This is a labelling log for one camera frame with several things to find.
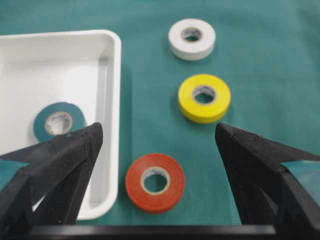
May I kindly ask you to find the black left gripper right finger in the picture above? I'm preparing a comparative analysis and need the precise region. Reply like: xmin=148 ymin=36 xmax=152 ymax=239
xmin=214 ymin=122 xmax=320 ymax=240

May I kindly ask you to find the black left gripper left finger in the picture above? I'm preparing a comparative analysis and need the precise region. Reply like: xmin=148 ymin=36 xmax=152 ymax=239
xmin=0 ymin=122 xmax=103 ymax=240

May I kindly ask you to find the green tape roll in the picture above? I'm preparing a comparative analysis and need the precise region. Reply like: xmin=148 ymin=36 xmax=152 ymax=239
xmin=33 ymin=102 xmax=86 ymax=142

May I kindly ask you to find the red tape roll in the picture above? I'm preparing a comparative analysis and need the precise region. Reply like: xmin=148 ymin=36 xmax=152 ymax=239
xmin=125 ymin=153 xmax=185 ymax=214

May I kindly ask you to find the yellow tape roll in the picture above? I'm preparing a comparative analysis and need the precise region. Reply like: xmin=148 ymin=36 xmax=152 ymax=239
xmin=177 ymin=74 xmax=231 ymax=124

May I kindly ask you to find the white plastic tray case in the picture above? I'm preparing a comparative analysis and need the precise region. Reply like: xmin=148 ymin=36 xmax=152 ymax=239
xmin=0 ymin=30 xmax=121 ymax=220

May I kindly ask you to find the white tape roll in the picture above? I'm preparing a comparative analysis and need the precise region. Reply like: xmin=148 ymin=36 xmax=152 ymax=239
xmin=168 ymin=18 xmax=216 ymax=61

